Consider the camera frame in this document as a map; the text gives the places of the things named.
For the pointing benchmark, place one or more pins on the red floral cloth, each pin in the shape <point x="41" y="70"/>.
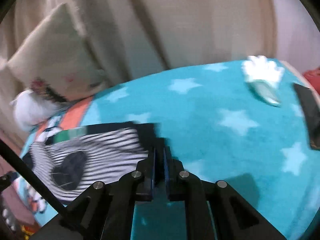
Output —
<point x="313" y="77"/>

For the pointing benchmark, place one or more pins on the turquoise star cartoon blanket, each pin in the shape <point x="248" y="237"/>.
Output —
<point x="215" y="126"/>

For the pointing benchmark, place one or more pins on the striped navy white pants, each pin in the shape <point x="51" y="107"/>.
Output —
<point x="69" y="161"/>

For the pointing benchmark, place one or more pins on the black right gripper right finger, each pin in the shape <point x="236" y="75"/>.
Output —
<point x="213" y="210"/>

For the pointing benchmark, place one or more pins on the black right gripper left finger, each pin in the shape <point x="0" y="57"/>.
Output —
<point x="104" y="211"/>

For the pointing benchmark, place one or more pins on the white glove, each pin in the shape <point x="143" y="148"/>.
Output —
<point x="263" y="77"/>

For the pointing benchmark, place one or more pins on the beige curtain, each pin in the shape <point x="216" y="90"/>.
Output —
<point x="129" y="39"/>

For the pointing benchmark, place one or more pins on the beige floral print pillow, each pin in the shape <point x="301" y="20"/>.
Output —
<point x="54" y="62"/>

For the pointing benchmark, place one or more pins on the black flat device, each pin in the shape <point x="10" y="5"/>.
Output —
<point x="310" y="109"/>

